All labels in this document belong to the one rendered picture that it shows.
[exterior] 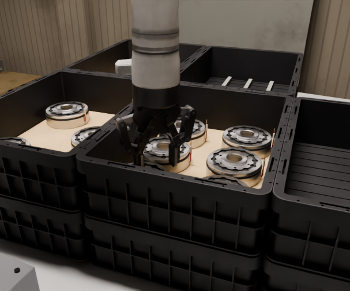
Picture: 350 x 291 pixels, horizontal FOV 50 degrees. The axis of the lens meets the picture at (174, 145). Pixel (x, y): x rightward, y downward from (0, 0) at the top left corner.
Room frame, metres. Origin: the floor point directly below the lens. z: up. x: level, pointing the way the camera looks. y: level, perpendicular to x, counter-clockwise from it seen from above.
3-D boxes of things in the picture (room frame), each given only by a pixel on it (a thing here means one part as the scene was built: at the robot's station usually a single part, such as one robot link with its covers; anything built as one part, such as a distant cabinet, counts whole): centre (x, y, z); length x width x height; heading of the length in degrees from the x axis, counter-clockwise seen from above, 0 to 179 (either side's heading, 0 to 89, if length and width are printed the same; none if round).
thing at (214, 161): (0.62, -0.11, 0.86); 0.10 x 0.10 x 0.01
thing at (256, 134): (0.72, -0.15, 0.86); 0.05 x 0.05 x 0.01
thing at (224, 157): (0.62, -0.11, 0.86); 0.05 x 0.05 x 0.01
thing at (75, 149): (0.74, 0.23, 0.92); 0.40 x 0.30 x 0.02; 160
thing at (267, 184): (0.64, -0.05, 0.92); 0.40 x 0.30 x 0.02; 160
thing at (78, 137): (0.72, 0.17, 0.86); 0.10 x 0.10 x 0.01
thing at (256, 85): (1.02, -0.19, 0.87); 0.40 x 0.30 x 0.11; 160
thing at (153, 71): (0.59, 0.04, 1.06); 0.11 x 0.09 x 0.06; 25
